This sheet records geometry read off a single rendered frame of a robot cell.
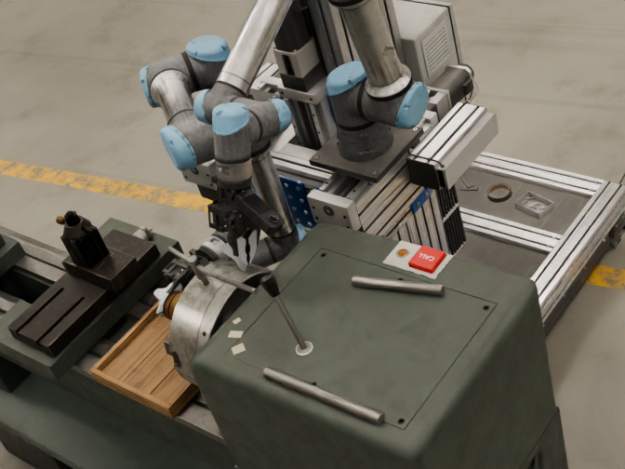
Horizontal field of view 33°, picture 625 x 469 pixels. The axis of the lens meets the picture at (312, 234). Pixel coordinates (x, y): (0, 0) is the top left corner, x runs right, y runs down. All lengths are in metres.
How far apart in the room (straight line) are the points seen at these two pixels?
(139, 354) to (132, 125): 2.80
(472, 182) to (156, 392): 1.81
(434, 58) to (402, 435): 1.47
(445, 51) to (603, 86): 1.80
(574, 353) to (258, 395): 1.78
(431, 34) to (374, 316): 1.16
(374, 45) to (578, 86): 2.54
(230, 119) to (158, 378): 0.88
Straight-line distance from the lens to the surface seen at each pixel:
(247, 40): 2.33
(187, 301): 2.40
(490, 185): 4.07
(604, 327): 3.77
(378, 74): 2.50
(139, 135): 5.41
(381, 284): 2.20
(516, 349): 2.14
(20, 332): 2.96
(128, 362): 2.84
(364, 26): 2.41
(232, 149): 2.14
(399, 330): 2.12
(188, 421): 2.65
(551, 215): 3.90
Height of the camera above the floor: 2.76
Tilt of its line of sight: 39 degrees down
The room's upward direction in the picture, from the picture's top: 18 degrees counter-clockwise
